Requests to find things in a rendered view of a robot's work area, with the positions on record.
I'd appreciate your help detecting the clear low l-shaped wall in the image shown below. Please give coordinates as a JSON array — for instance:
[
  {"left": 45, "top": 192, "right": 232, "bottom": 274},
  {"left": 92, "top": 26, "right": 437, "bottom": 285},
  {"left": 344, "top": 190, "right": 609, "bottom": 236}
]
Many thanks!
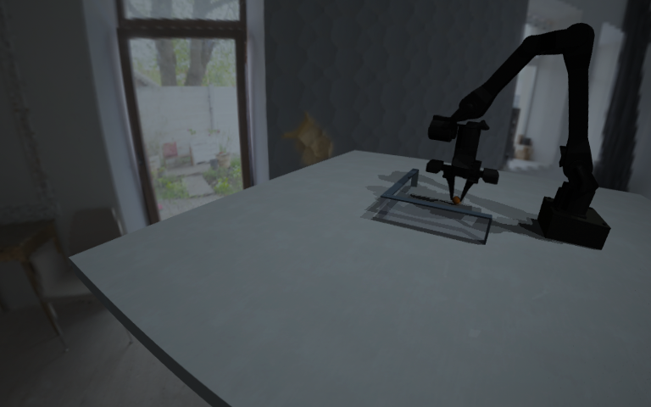
[{"left": 379, "top": 171, "right": 490, "bottom": 244}]

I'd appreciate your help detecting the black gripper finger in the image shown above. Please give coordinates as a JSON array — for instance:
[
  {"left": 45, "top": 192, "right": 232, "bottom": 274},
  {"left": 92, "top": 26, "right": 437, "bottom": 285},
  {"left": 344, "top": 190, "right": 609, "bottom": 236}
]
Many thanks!
[
  {"left": 442, "top": 175, "right": 454, "bottom": 200},
  {"left": 460, "top": 179, "right": 478, "bottom": 202}
]

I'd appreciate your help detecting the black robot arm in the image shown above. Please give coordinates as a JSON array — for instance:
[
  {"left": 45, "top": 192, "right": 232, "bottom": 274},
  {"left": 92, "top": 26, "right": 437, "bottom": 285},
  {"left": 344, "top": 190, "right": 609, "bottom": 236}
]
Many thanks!
[{"left": 428, "top": 23, "right": 598, "bottom": 219}]

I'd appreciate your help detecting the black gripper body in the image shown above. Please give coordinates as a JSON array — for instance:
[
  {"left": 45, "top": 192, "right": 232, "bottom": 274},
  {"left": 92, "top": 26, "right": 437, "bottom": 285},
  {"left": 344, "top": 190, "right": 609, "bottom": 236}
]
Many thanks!
[{"left": 426, "top": 144, "right": 499, "bottom": 185}]

